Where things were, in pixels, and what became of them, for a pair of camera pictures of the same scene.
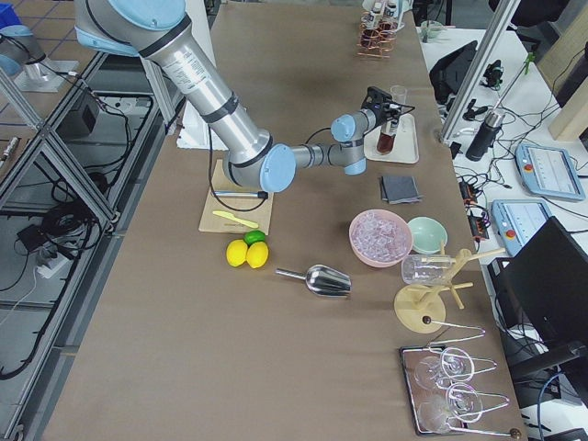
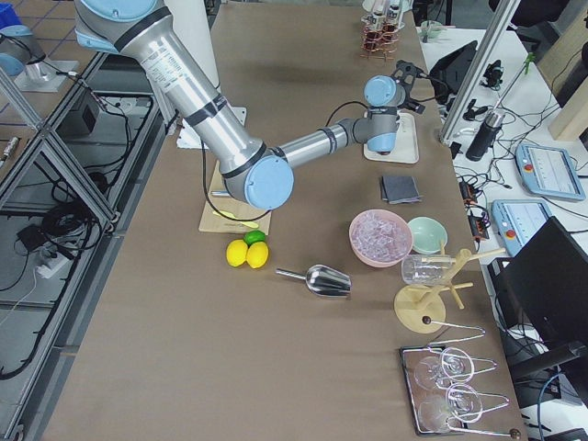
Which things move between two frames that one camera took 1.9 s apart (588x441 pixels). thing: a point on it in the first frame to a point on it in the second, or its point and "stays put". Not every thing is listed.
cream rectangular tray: (405, 142) stays put
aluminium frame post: (498, 27) stays put
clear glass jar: (426, 269) stays put
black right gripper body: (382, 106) to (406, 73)
